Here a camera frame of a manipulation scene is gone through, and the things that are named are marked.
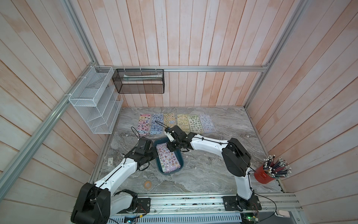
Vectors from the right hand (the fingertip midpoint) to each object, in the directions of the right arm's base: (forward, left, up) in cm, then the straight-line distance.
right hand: (167, 145), depth 91 cm
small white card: (-11, +37, -3) cm, 38 cm away
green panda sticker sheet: (+24, -11, -5) cm, 27 cm away
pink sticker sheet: (+21, +21, -5) cm, 30 cm away
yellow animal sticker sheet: (+26, 0, -4) cm, 26 cm away
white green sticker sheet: (+23, -20, -6) cm, 31 cm away
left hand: (-7, +7, +1) cm, 9 cm away
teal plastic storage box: (+5, +5, -2) cm, 7 cm away
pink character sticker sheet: (-9, -1, -3) cm, 10 cm away
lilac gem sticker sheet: (+23, -30, -6) cm, 39 cm away
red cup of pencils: (-19, -54, +11) cm, 59 cm away
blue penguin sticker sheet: (+18, +10, -5) cm, 21 cm away
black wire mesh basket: (+46, +24, +19) cm, 56 cm away
